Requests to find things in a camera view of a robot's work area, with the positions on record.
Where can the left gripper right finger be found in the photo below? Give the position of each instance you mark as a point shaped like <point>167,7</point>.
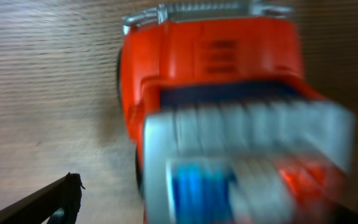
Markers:
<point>345,216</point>

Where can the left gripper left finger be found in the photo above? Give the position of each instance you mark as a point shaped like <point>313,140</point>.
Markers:
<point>58,202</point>

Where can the red toy fire truck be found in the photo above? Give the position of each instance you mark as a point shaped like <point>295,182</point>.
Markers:
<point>225,126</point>

